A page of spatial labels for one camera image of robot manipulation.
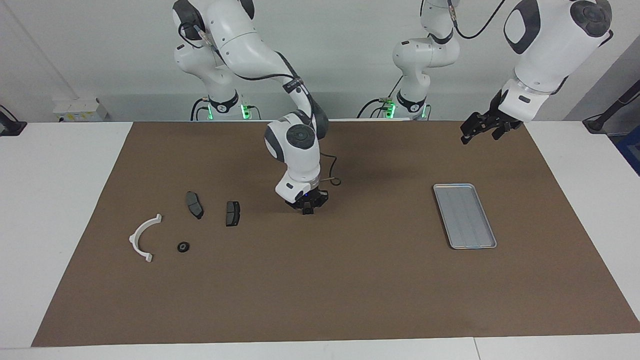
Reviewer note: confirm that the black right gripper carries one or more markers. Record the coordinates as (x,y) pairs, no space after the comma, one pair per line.
(317,196)

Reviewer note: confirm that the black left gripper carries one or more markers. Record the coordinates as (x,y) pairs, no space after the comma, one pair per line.
(492,119)

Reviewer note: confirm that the large black bearing gear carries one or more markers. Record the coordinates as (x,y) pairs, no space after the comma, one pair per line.
(183,246)

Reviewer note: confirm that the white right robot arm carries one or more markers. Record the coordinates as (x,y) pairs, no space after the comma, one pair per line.
(300,150)

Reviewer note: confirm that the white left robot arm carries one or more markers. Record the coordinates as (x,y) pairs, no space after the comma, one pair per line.
(545,50)

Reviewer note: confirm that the silver metal tray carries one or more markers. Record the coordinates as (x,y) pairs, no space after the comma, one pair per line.
(465,215)

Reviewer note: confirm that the brown table mat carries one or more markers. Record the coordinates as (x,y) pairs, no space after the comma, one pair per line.
(320,280)

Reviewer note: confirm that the rectangular dark brake pad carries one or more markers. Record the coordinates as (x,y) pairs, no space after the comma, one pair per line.
(233,214)

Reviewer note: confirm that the tapered dark brake pad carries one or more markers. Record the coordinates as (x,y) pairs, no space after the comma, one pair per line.
(194,205)

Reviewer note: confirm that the black angled stand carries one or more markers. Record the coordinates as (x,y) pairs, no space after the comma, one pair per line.
(597,124)

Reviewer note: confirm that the blue crate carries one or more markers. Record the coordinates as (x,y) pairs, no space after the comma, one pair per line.
(631,150)

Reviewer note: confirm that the white semicircular bracket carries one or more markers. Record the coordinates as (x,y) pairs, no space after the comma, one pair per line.
(134,239)

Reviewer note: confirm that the white wall socket box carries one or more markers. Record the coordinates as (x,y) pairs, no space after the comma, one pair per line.
(80,109)

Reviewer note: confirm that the black table clamp mount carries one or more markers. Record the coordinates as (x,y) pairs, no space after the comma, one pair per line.
(12,127)

